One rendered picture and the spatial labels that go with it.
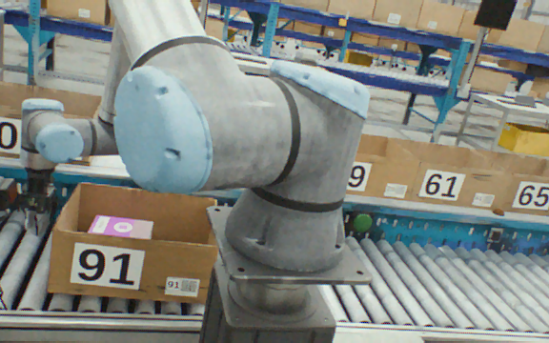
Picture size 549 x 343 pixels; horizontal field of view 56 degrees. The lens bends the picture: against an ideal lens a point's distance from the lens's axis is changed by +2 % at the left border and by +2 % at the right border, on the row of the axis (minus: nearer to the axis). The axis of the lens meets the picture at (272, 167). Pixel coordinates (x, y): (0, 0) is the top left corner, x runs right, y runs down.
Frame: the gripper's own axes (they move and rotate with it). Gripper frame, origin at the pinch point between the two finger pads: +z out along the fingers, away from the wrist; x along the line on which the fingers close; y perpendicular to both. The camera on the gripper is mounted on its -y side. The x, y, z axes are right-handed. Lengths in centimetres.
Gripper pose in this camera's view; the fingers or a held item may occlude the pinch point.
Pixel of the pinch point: (37, 230)
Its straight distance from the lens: 155.2
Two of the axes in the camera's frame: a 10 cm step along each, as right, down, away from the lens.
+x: 9.6, 1.1, 2.5
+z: -1.9, 9.2, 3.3
